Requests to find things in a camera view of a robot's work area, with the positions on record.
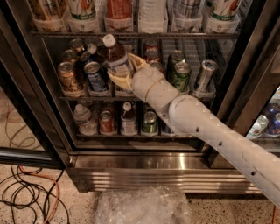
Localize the clear plastic bag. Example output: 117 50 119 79
94 186 192 224

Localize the tan bottle top shelf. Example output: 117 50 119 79
26 0 70 32

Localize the silver bottle top shelf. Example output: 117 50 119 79
172 0 203 32

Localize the blue can bottom front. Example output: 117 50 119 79
161 122 174 136

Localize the top wire shelf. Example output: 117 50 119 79
31 31 239 39

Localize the small tea bottle bottom shelf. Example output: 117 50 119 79
121 101 137 136

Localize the red bottle top shelf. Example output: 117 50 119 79
104 0 133 32

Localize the green can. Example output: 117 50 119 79
166 50 186 78
171 62 192 92
142 111 158 135

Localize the glass fridge door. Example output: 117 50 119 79
200 0 280 170
0 17 71 169

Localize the green can bottom front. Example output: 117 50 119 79
142 111 158 135

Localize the red cola can back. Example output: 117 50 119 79
143 39 159 50

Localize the gold can middle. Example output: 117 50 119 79
62 49 81 73

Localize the brown tea bottle behind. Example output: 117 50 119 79
87 43 107 66

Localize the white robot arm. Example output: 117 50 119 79
108 54 280 207

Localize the blue can behind right door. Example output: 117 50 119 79
263 103 280 137

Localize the clear water bottle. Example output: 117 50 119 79
73 104 97 136

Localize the blue can middle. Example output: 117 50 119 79
80 52 94 65

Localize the green can back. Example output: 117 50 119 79
166 50 186 78

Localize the black cable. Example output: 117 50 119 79
0 163 71 224

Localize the silver slim can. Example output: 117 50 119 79
194 59 218 94

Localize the gold can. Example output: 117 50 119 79
58 61 84 92
62 49 81 73
69 38 85 53

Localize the red cola can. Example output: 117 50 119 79
143 49 160 62
149 61 164 73
143 39 159 50

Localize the right glass fridge door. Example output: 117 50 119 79
200 0 280 170

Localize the red cola can front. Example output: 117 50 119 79
149 61 164 73

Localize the white bottle top shelf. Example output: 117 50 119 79
138 0 168 34

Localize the orange cable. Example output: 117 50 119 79
17 164 61 224

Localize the gold can front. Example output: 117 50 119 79
58 61 84 92

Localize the gold can back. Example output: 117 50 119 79
69 38 85 53

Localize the left glass fridge door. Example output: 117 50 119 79
0 17 71 169

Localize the red cola can middle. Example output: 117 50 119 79
143 49 160 62

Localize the red can bottom shelf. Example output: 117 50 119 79
99 110 116 133

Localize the white green bottle top left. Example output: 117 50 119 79
67 0 100 32

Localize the brown tea bottle white label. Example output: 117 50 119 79
102 34 133 77

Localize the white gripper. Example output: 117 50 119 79
108 53 179 109

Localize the white green bottle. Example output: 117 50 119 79
204 0 242 33
67 0 100 32

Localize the middle wire shelf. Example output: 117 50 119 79
60 96 213 102

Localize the wire shelf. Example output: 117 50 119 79
60 96 213 102
31 31 239 39

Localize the white green bottle top right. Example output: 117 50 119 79
204 0 242 33

